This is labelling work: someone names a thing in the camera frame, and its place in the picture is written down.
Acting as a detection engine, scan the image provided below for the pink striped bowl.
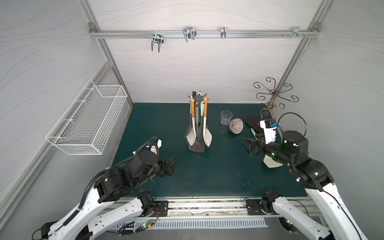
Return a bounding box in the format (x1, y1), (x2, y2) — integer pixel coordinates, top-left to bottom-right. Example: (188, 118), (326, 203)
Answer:
(229, 118), (244, 135)

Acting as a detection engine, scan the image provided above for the aluminium cross rail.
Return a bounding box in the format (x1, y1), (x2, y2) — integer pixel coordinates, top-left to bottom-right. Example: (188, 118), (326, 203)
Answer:
(90, 29), (320, 39)

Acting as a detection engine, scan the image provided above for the double metal hook left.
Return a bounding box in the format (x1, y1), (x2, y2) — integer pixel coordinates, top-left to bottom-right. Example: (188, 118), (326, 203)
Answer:
(151, 32), (164, 53)

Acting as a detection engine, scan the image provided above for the small metal hook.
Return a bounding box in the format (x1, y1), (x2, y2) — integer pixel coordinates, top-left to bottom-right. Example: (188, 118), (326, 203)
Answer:
(221, 27), (227, 39)

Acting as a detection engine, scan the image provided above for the clear drinking glass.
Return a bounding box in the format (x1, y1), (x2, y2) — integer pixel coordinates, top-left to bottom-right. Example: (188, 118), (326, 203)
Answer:
(221, 110), (233, 126)

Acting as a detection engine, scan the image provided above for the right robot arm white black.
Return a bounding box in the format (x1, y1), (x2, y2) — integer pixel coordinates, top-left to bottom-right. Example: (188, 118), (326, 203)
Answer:
(241, 119), (367, 240)

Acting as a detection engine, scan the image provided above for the cream spoon wooden handle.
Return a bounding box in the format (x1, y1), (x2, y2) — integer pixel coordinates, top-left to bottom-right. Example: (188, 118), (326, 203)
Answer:
(186, 98), (197, 146)

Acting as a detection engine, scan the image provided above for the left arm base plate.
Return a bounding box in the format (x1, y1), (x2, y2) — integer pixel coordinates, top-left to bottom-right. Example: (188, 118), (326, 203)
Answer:
(150, 200), (169, 218)

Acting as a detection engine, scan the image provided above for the double metal hook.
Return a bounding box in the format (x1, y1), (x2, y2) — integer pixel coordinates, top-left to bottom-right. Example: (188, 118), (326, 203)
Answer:
(183, 27), (197, 42)
(151, 32), (164, 53)

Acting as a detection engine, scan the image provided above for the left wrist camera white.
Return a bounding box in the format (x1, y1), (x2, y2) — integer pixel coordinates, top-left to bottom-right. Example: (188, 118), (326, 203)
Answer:
(150, 140), (162, 157)

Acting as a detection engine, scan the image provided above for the bronze scroll hook stand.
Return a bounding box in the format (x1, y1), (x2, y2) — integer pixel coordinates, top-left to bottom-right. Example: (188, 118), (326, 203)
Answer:
(246, 77), (300, 134)

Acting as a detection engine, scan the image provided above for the cream spatula wooden handle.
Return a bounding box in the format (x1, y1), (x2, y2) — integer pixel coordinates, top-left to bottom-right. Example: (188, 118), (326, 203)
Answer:
(203, 97), (213, 147)

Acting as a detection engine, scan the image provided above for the white vent strip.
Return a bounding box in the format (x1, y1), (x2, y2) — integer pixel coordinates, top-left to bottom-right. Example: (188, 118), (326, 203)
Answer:
(115, 217), (269, 231)

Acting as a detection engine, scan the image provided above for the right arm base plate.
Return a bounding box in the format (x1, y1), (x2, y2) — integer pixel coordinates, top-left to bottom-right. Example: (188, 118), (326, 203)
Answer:
(243, 198), (266, 216)

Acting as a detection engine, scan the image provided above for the double metal hook middle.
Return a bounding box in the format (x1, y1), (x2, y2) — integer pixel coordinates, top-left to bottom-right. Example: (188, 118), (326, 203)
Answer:
(183, 27), (197, 42)

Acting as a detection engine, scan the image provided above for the grey utensil rack stand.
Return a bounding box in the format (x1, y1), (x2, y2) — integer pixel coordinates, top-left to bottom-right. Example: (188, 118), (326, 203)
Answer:
(185, 91), (207, 153)

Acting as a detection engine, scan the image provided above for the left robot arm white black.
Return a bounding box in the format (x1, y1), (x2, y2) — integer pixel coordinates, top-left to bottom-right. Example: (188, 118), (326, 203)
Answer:
(38, 137), (178, 240)

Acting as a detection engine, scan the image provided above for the white wire basket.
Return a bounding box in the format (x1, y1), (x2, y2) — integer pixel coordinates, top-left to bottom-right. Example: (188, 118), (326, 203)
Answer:
(45, 80), (128, 155)

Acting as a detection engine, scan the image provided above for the grey turner mint handle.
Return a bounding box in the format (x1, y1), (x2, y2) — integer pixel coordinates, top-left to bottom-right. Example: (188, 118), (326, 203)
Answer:
(186, 102), (206, 153)

